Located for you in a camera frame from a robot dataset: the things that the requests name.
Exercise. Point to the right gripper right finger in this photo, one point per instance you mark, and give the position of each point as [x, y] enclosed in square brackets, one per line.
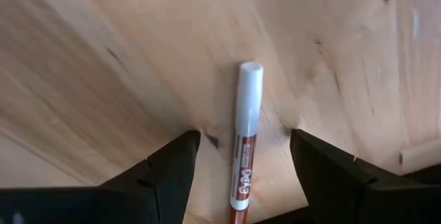
[344, 189]

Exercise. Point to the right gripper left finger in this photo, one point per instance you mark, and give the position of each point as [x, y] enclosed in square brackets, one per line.
[138, 196]

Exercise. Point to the brown Expo marker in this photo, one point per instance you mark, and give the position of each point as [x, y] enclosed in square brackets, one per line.
[246, 113]

